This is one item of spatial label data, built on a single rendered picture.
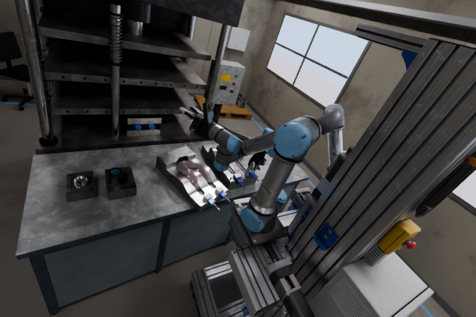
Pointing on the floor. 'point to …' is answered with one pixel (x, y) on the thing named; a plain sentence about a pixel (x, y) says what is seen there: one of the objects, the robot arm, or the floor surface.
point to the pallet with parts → (229, 107)
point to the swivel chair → (8, 52)
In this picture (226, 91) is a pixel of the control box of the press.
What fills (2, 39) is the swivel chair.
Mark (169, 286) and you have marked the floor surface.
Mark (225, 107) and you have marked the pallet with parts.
